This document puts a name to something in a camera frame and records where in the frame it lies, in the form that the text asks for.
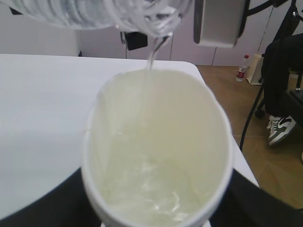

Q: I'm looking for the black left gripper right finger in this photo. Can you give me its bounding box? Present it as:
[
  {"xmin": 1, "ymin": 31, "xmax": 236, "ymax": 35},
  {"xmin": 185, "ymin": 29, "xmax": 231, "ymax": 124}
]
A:
[{"xmin": 209, "ymin": 170, "xmax": 303, "ymax": 227}]

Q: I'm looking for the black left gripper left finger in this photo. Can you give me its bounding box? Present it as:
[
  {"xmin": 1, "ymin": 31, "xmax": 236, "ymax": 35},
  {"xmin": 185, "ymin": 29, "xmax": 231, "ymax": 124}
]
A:
[{"xmin": 0, "ymin": 169, "xmax": 102, "ymax": 227}]

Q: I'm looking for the white paper cup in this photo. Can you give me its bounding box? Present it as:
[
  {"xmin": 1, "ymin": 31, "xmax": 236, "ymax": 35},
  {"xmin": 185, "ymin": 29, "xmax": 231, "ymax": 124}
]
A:
[{"xmin": 81, "ymin": 70, "xmax": 233, "ymax": 227}]

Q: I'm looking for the clear green-label water bottle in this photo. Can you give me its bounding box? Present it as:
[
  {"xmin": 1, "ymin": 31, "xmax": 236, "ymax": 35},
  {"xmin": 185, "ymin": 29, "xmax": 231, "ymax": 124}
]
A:
[{"xmin": 3, "ymin": 0, "xmax": 192, "ymax": 38}]

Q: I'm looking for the red-cap bottle on floor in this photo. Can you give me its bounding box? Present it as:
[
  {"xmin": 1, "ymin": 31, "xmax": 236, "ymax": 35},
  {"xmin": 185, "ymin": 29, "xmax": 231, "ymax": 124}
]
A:
[{"xmin": 235, "ymin": 54, "xmax": 249, "ymax": 82}]

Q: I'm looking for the white and green sneaker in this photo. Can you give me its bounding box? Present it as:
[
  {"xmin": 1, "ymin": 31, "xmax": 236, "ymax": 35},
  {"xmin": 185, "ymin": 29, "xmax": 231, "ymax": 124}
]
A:
[{"xmin": 267, "ymin": 115, "xmax": 296, "ymax": 146}]

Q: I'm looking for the white paper bag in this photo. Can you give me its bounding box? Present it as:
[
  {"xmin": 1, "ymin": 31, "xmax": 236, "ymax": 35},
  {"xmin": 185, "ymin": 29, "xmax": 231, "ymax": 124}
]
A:
[{"xmin": 246, "ymin": 54, "xmax": 263, "ymax": 85}]

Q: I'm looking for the seated person in black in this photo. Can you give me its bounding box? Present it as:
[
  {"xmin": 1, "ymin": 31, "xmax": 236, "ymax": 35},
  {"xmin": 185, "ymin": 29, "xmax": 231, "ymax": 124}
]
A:
[{"xmin": 261, "ymin": 34, "xmax": 303, "ymax": 117}]

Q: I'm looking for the black chair frame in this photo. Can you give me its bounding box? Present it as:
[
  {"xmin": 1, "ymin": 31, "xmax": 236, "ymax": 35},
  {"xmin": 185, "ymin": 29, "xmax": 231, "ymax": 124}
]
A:
[{"xmin": 239, "ymin": 0, "xmax": 297, "ymax": 150}]

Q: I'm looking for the black wall-mounted box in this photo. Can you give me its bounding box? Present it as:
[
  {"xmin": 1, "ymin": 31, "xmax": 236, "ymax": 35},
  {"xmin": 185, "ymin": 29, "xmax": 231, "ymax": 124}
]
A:
[{"xmin": 120, "ymin": 32, "xmax": 148, "ymax": 51}]

